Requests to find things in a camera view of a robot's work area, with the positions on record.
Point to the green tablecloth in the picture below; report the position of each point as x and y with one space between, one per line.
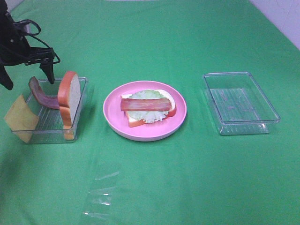
194 177

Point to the clear plastic wrap sheet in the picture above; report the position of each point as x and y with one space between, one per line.
99 198

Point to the pink round plate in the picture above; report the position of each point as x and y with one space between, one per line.
118 121

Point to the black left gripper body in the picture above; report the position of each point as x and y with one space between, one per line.
14 47

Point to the green lettuce leaf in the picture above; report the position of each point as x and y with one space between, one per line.
137 118

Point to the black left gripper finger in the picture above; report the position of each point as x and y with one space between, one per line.
5 79
47 68

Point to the clear right plastic container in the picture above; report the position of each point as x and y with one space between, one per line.
238 105

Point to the clear left plastic container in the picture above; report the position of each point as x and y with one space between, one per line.
49 128

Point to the yellow cheese slice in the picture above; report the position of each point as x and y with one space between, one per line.
20 118

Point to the white bread slice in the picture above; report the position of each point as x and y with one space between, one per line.
147 106

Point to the bacon strip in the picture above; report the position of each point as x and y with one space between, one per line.
130 104
40 96

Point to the left bread slice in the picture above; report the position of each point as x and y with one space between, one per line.
69 95

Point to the clear plastic container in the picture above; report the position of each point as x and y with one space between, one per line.
49 128
238 105

